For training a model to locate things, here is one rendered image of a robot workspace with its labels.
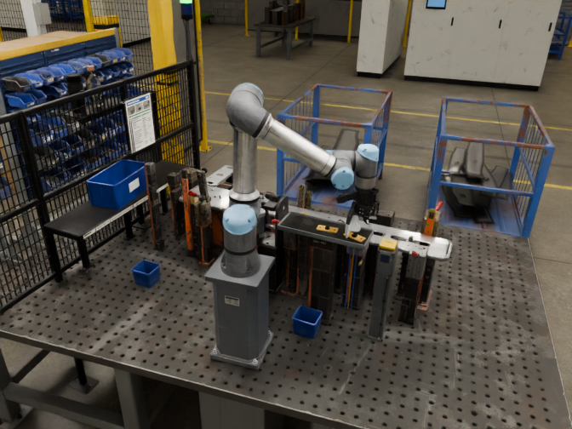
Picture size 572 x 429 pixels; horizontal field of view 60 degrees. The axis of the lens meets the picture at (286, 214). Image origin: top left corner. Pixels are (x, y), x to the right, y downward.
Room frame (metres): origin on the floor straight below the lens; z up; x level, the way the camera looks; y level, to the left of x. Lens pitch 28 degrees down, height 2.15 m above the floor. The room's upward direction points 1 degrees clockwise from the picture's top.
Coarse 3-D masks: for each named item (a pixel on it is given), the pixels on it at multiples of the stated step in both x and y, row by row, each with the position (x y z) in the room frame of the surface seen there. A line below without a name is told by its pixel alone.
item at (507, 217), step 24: (528, 120) 4.43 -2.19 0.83; (480, 144) 4.42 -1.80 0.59; (504, 144) 3.48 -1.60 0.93; (528, 144) 3.44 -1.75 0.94; (552, 144) 3.46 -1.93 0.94; (432, 168) 4.64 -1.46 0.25; (456, 168) 3.91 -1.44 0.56; (480, 168) 3.86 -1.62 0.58; (504, 168) 4.28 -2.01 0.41; (528, 168) 3.92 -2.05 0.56; (432, 192) 3.60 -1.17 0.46; (456, 192) 3.95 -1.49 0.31; (480, 192) 3.77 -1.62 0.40; (504, 192) 3.46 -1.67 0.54; (528, 192) 3.42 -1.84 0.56; (456, 216) 3.67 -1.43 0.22; (480, 216) 3.74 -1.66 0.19; (504, 216) 3.79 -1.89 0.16; (528, 216) 3.40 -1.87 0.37
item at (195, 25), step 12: (192, 0) 5.59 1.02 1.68; (192, 12) 5.59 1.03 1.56; (180, 24) 5.29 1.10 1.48; (192, 24) 5.57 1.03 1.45; (180, 36) 5.27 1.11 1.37; (192, 36) 5.55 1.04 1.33; (180, 48) 5.26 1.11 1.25; (192, 48) 5.53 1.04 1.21; (180, 60) 5.25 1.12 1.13; (180, 72) 5.24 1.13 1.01; (156, 84) 4.78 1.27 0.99; (180, 96) 5.23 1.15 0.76; (204, 96) 5.68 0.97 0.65; (180, 108) 5.21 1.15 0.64; (204, 108) 5.67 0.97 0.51; (204, 120) 5.65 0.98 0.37; (204, 132) 5.64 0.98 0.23; (204, 144) 5.64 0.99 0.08
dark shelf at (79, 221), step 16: (160, 176) 2.52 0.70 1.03; (144, 192) 2.31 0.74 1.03; (80, 208) 2.13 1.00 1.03; (96, 208) 2.13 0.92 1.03; (128, 208) 2.15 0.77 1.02; (48, 224) 1.96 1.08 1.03; (64, 224) 1.97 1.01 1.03; (80, 224) 1.97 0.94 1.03; (96, 224) 1.97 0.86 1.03; (80, 240) 1.86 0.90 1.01
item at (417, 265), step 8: (416, 248) 1.78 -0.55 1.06; (424, 248) 1.78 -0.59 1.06; (424, 256) 1.72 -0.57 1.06; (408, 264) 1.74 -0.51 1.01; (416, 264) 1.72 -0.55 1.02; (424, 264) 1.73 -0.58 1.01; (408, 272) 1.73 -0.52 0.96; (416, 272) 1.72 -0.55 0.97; (408, 280) 1.74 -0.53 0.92; (416, 280) 1.73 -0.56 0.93; (408, 288) 1.74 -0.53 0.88; (416, 288) 1.72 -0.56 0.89; (408, 296) 1.74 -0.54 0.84; (416, 296) 1.72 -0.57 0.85; (408, 304) 1.73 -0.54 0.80; (416, 304) 1.73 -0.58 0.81; (400, 312) 1.74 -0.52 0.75; (408, 312) 1.73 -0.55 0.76; (416, 312) 1.78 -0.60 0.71; (400, 320) 1.73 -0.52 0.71; (408, 320) 1.73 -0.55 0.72
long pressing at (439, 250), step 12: (216, 192) 2.40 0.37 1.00; (228, 192) 2.40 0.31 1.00; (216, 204) 2.25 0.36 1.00; (228, 204) 2.26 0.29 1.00; (324, 216) 2.15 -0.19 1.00; (336, 216) 2.16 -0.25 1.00; (372, 228) 2.04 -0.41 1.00; (384, 228) 2.05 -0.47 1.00; (396, 228) 2.05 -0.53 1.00; (372, 240) 1.93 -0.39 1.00; (396, 240) 1.94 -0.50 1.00; (420, 240) 1.94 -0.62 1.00; (432, 240) 1.95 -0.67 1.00; (444, 240) 1.95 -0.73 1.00; (408, 252) 1.85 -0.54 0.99; (432, 252) 1.84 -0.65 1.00; (444, 252) 1.85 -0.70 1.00
